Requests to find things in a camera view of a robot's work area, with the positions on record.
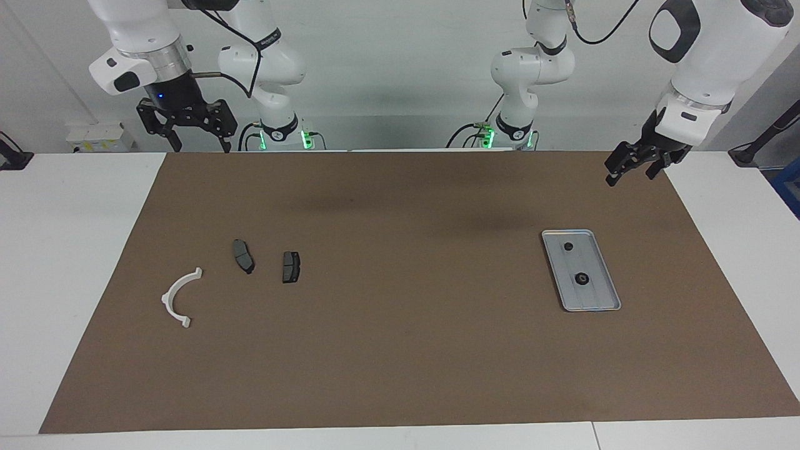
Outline silver metal tray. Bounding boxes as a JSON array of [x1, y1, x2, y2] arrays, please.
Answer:
[[541, 229, 622, 313]]

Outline black angled stand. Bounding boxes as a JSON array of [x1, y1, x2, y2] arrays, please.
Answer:
[[728, 100, 800, 167]]

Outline grey angled brake pad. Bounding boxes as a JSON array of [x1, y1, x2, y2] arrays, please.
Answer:
[[232, 239, 256, 275]]

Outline blue crate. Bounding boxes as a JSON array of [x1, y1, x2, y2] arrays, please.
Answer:
[[772, 172, 800, 219]]

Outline brown table mat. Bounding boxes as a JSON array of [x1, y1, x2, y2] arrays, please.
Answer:
[[39, 151, 800, 434]]

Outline black base cable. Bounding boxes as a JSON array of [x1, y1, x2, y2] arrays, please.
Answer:
[[446, 94, 506, 149], [237, 122, 263, 152]]

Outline white wall box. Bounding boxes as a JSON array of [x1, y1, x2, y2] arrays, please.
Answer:
[[66, 123, 135, 154]]

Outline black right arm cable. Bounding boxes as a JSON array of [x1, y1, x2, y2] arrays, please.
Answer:
[[184, 0, 282, 99]]

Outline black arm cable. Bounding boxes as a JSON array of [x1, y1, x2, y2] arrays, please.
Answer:
[[564, 0, 642, 46], [184, 0, 282, 99]]

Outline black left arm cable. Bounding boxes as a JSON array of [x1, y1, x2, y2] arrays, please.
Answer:
[[564, 0, 642, 46]]

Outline black clamp mount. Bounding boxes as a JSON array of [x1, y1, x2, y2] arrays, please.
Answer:
[[0, 131, 34, 171]]

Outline white curved plastic bracket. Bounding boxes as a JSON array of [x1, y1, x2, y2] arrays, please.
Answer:
[[161, 267, 203, 328]]

